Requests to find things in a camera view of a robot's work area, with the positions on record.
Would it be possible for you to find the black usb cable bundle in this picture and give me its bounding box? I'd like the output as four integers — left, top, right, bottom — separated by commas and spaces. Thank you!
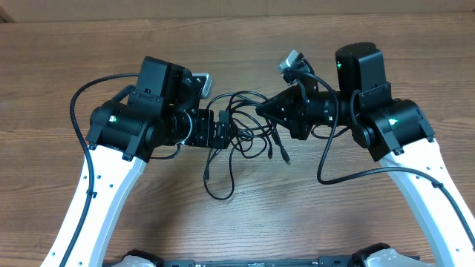
202, 90, 292, 201

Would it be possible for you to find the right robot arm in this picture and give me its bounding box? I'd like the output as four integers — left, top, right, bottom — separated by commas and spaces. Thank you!
256, 42, 474, 266

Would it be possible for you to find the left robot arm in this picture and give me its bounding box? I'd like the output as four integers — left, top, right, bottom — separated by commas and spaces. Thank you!
42, 56, 229, 266

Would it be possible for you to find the right camera cable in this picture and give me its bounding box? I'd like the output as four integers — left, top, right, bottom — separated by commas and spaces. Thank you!
296, 72, 475, 249

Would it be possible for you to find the camera cable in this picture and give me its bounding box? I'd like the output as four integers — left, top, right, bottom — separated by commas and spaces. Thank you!
296, 72, 475, 249
59, 73, 140, 267

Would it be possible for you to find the left camera cable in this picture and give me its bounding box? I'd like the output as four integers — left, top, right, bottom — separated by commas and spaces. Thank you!
59, 73, 140, 267

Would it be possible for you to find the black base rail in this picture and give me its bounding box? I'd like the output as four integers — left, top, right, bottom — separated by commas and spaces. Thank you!
103, 243, 422, 267

